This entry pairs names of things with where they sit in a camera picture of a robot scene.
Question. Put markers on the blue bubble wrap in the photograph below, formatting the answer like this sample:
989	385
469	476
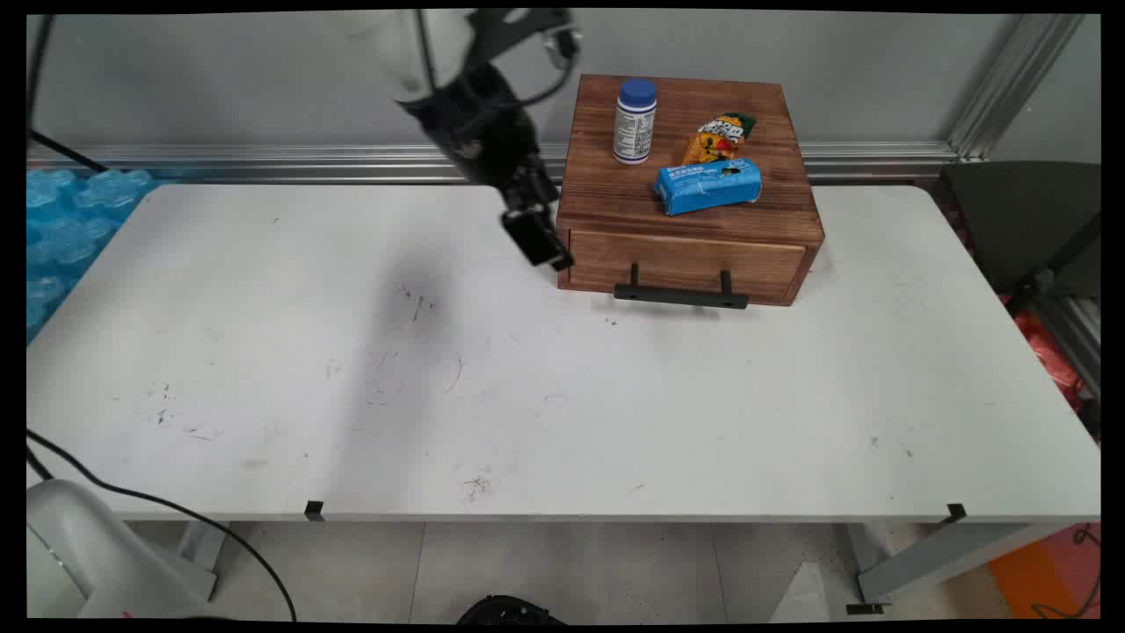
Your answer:
66	229

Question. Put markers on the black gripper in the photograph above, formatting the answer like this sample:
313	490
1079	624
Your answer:
479	123

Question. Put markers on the black table edge clip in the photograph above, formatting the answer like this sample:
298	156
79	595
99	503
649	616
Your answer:
314	510
955	512

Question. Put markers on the brown wooden drawer cabinet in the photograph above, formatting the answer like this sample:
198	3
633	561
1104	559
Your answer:
685	211

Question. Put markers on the aluminium frame post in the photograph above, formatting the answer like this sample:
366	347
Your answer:
1011	83

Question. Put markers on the black chair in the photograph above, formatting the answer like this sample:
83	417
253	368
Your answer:
1019	220

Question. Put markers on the white bottle with blue cap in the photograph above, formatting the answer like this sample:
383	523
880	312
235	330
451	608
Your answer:
635	123

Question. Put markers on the blue snack pack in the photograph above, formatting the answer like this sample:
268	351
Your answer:
707	186

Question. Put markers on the aluminium frame bar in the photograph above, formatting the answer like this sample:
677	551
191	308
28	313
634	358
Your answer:
1077	338

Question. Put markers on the black round floor object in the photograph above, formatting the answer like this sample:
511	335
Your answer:
510	611

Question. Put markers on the red plastic bag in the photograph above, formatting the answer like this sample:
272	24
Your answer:
1050	356

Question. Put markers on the orange floor mat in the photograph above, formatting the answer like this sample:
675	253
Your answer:
1046	576

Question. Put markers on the aluminium frame rail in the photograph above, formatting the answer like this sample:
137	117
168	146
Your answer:
264	163

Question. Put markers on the orange green snack bag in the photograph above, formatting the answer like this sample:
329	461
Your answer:
716	138

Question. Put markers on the grey table leg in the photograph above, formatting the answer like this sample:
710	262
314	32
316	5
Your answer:
940	558
204	554

